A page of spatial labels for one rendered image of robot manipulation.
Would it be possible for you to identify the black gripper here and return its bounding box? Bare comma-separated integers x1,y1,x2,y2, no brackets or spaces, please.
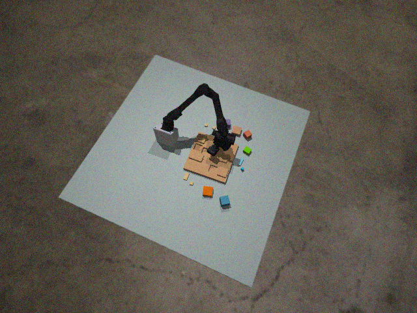
207,139,224,156

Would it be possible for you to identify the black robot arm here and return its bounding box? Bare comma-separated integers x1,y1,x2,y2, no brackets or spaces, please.
161,83,236,151

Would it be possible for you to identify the tan wooden puzzle board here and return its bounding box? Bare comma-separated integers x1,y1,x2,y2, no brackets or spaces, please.
183,132,238,184

